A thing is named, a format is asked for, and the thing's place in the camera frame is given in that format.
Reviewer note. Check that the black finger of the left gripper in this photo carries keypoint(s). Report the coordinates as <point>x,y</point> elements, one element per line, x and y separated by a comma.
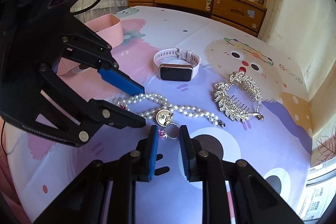
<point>107,113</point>

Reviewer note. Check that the cream patterned curtain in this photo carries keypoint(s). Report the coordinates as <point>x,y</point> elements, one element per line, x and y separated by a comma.
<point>304,30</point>

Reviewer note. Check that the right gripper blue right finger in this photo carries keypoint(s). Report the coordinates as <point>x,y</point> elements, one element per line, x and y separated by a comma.
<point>189,151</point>

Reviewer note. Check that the pink smart watch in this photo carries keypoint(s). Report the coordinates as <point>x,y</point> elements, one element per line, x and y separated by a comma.
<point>176,64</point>

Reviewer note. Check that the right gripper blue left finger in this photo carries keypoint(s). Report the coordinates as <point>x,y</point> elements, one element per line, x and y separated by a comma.
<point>151,147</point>

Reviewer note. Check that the round gold pendant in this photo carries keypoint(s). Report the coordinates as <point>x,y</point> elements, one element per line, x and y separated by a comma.
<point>164,117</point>

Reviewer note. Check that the silver ring pink stone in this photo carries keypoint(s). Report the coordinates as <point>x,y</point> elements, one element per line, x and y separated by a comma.
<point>171,131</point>

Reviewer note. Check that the cartoon printed tablecloth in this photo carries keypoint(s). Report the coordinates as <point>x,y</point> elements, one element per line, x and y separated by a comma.
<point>278,147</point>

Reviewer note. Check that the gold leaf hair comb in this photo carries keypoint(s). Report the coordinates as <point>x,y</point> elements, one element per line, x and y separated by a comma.
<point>239,98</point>

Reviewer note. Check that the pink jewelry box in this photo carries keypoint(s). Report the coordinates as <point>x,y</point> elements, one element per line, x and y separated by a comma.
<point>107,27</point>

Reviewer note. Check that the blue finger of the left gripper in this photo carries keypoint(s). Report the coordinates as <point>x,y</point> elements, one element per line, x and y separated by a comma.
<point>120,80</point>

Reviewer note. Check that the wooden desk with drawers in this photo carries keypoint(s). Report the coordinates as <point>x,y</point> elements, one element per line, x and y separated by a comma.
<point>244,15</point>

